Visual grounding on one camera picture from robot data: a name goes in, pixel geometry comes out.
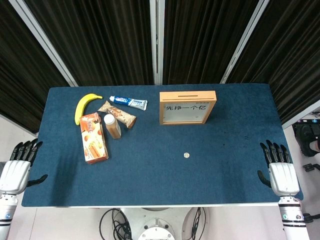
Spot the yellow banana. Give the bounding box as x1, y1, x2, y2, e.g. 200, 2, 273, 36
74, 93, 104, 126

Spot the wooden coin box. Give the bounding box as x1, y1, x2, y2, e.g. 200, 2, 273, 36
159, 90, 217, 126

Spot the black cable bundle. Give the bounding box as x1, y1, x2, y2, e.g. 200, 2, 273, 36
99, 207, 133, 240

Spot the orange biscuit roll box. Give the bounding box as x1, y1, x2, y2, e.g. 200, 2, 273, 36
79, 112, 109, 165

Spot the brown snack bar packet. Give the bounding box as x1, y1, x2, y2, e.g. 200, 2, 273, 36
97, 100, 137, 129

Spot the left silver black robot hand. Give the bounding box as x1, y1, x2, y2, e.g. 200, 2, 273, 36
0, 139, 48, 196

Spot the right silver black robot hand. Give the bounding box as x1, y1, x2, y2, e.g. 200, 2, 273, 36
257, 139, 300, 197

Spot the black stand foot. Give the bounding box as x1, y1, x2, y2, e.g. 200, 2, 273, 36
302, 163, 320, 173

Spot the black pleated curtain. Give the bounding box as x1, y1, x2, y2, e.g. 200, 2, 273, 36
23, 0, 155, 87
0, 0, 71, 134
162, 0, 260, 85
225, 0, 320, 124

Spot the brown drink bottle white cap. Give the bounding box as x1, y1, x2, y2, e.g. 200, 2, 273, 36
103, 113, 122, 140

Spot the blue felt table mat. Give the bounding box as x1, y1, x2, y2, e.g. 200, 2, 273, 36
21, 83, 305, 208

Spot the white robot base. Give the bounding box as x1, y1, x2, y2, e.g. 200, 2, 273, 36
119, 206, 201, 240

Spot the black electronics box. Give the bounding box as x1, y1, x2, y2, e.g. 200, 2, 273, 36
292, 119, 320, 141

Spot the blue white toothpaste tube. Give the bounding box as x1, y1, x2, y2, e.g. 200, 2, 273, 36
109, 95, 148, 111

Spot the white partition frame post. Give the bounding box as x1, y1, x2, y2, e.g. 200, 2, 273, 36
8, 0, 79, 87
219, 0, 271, 85
149, 0, 166, 85
281, 99, 320, 130

